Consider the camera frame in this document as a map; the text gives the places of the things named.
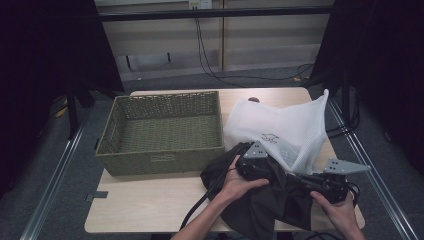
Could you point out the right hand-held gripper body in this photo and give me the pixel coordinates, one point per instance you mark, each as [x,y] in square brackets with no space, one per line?
[333,186]

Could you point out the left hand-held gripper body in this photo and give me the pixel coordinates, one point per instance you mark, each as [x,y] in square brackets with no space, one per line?
[255,166]

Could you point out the dark grey garment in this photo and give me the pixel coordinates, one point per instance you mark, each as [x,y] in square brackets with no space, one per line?
[266,206]

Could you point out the white mesh laundry bag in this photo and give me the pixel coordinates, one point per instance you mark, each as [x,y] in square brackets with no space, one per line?
[286,123]

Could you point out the green woven basket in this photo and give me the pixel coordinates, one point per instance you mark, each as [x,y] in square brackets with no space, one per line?
[166,165]

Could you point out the person's right hand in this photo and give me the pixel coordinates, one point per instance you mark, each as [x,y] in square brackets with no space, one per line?
[340,211]

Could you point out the person's left hand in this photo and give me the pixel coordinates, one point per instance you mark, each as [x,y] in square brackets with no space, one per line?
[236,186]

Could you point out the round table grommet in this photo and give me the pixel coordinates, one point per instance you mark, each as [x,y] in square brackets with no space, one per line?
[253,99]

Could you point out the dark curtain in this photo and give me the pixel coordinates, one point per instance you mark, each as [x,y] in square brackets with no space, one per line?
[383,66]
[40,66]

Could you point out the black horizontal bar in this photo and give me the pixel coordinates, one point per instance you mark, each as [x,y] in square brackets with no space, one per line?
[216,13]

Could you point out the black metal stand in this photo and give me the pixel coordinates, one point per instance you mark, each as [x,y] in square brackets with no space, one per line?
[72,113]

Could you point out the yellow object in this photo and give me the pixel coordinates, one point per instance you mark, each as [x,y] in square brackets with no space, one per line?
[61,112]

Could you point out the aluminium floor rail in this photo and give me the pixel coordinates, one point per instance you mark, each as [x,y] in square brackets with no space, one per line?
[376,173]
[50,190]

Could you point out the black wall hook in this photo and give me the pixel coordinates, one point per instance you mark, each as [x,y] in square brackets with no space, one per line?
[128,62]
[169,57]

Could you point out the grey table edge bracket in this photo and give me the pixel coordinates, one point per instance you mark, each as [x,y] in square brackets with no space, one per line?
[98,195]

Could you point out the white wall outlet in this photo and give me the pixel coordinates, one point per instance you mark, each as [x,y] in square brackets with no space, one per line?
[200,4]

